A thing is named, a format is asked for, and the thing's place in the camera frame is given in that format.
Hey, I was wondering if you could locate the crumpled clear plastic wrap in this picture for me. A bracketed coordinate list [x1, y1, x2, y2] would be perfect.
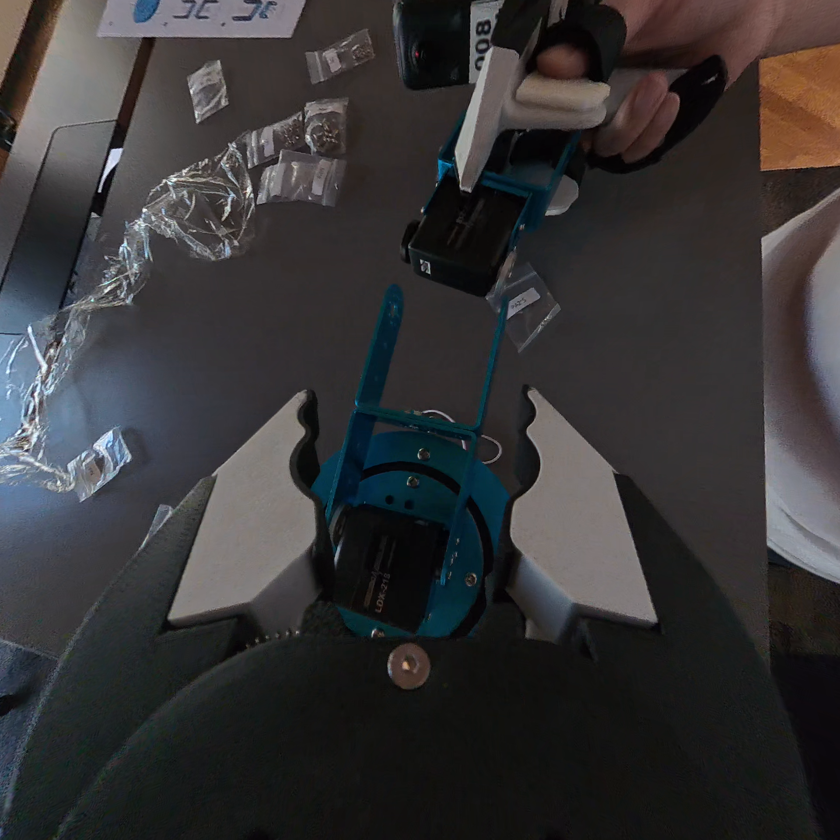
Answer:
[0, 141, 258, 493]

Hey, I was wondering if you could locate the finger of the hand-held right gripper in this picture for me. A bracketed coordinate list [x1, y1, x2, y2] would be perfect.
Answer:
[546, 178, 582, 218]
[455, 45, 529, 193]

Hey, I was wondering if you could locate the blue round robot arm base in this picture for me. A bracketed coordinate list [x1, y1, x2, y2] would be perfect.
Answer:
[308, 284, 514, 641]

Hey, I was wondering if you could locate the dark grey desk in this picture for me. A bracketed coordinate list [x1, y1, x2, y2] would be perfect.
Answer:
[0, 0, 770, 660]

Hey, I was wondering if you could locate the white assembly instruction sheet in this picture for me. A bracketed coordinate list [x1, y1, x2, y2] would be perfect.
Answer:
[115, 0, 309, 39]

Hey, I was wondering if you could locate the person's white shirt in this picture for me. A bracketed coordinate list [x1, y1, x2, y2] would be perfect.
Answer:
[761, 190, 840, 582]

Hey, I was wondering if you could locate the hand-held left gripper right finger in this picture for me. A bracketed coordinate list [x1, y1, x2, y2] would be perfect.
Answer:
[503, 386, 659, 642]

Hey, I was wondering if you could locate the person's right hand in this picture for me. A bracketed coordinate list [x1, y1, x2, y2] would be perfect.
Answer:
[535, 0, 788, 165]

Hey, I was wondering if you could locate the blue bracket servo assembly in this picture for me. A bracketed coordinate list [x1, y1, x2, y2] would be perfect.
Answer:
[400, 125, 586, 298]

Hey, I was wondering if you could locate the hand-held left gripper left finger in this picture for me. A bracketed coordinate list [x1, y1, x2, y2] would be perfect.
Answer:
[167, 390, 336, 626]

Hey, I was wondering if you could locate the grey laptop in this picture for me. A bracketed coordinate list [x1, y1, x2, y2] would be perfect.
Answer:
[0, 120, 126, 336]

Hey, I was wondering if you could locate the person's right forearm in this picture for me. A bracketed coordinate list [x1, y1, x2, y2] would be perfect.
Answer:
[774, 0, 840, 61]

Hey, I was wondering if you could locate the small clear screw bag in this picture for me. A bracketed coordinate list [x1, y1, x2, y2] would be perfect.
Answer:
[244, 112, 307, 169]
[305, 31, 376, 84]
[257, 150, 347, 207]
[139, 504, 175, 552]
[304, 98, 349, 156]
[487, 262, 563, 354]
[67, 427, 132, 503]
[187, 60, 229, 123]

